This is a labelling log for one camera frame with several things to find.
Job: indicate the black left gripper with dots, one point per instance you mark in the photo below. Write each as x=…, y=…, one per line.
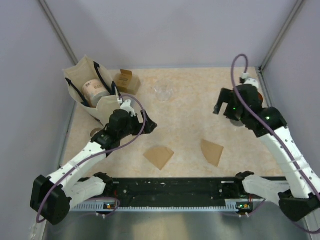
x=139, y=125

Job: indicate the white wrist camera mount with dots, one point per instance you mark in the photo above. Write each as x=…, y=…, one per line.
x=245, y=79
x=125, y=105

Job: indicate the cream canvas tote bag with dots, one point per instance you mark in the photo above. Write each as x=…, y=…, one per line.
x=88, y=69

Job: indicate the left aluminium frame post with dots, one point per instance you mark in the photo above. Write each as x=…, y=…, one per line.
x=58, y=31

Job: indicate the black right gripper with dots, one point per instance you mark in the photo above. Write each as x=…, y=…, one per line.
x=226, y=96

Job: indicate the brown cardboard box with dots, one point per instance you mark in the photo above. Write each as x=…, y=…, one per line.
x=127, y=82

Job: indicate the brown paper filter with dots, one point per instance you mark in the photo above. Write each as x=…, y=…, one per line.
x=159, y=156
x=211, y=151

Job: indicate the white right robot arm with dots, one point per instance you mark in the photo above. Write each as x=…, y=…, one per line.
x=302, y=195

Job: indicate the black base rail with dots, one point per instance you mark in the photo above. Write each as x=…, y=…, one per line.
x=174, y=192

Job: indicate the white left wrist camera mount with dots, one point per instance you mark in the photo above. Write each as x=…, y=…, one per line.
x=125, y=105

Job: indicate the right aluminium frame post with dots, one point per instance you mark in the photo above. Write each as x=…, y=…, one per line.
x=289, y=21

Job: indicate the clear plastic cup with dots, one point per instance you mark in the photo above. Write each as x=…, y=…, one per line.
x=163, y=92

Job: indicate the aluminium frame post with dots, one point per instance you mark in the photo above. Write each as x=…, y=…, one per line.
x=289, y=21
x=58, y=31

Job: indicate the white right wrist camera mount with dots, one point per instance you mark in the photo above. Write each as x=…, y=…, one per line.
x=245, y=79

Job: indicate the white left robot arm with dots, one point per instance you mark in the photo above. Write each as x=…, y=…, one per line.
x=53, y=196

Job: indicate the amber glass coffee dripper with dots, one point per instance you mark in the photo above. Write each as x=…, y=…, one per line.
x=260, y=97

